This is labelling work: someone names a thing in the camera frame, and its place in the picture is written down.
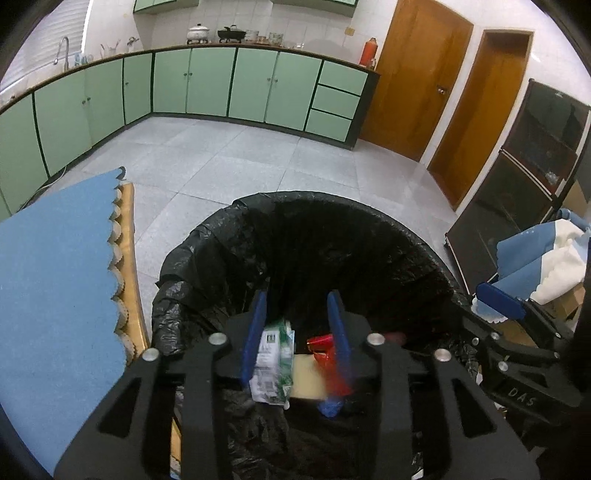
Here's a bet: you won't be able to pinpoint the green white carton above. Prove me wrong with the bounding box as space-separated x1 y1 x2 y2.
249 319 294 410

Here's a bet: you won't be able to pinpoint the blue plastic glove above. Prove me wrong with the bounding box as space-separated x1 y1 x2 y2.
318 398 344 418

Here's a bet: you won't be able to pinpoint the red paper cup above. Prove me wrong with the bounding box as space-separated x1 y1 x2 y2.
307 334 353 397

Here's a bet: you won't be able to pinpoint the yellow sponge block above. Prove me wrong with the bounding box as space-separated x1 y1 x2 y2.
290 354 329 401

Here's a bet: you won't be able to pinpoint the green lower kitchen cabinets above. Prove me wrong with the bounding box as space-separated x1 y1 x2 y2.
1 43 379 218

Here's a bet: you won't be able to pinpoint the blue white cloth pile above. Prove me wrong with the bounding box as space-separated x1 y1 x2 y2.
493 209 590 305

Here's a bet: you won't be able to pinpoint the blue foam mat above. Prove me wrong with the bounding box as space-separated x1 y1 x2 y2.
1 168 126 473

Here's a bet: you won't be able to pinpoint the dark glass cabinet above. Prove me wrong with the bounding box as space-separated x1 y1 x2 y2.
446 79 590 294

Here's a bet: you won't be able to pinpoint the brown wooden door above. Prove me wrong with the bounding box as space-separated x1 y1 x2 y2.
428 30 533 209
361 0 473 161

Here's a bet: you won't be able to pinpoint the black bin with liner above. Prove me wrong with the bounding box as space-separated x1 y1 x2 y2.
151 192 475 479

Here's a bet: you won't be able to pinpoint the red thermos flask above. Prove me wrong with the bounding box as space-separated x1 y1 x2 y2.
359 37 378 69

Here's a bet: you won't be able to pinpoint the black wok pan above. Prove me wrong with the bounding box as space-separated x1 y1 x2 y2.
217 25 246 43

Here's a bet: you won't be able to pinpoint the white cooking pot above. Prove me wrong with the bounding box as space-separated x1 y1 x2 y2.
186 24 211 45

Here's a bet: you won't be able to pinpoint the chrome sink faucet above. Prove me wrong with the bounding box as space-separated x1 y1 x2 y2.
53 36 70 72

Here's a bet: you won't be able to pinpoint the white window blind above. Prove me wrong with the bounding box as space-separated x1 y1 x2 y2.
1 0 90 90

